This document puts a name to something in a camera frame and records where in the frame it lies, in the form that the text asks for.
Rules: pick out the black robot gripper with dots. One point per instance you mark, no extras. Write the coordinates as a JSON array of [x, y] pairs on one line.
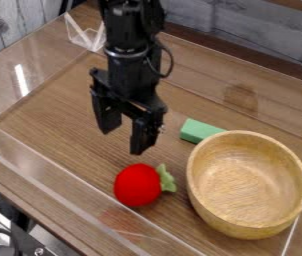
[[125, 91]]

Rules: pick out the red plush fruit green leaves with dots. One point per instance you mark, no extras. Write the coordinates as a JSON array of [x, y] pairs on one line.
[[141, 183]]

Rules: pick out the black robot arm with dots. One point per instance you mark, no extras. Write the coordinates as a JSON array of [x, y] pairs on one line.
[[133, 23]]

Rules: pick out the green rectangular block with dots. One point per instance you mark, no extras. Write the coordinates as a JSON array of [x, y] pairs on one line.
[[196, 131]]

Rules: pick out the light wooden bowl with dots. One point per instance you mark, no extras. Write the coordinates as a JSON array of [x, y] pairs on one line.
[[245, 184]]

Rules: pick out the clear acrylic enclosure wall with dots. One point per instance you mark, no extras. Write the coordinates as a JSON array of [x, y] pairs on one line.
[[59, 162]]

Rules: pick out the black metal bracket with bolt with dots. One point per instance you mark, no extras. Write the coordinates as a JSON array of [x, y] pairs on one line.
[[27, 245]]

